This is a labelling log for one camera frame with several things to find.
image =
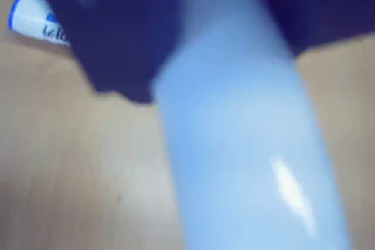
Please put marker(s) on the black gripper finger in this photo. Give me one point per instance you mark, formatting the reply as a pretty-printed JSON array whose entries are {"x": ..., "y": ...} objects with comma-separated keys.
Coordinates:
[
  {"x": 117, "y": 33},
  {"x": 322, "y": 7}
]

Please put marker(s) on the red and white marker pen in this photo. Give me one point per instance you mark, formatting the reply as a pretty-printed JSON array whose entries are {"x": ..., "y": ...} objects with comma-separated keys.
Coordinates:
[{"x": 243, "y": 133}]

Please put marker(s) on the blue and white marker pen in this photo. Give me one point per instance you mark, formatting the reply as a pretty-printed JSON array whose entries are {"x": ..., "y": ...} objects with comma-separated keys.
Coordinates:
[{"x": 36, "y": 20}]

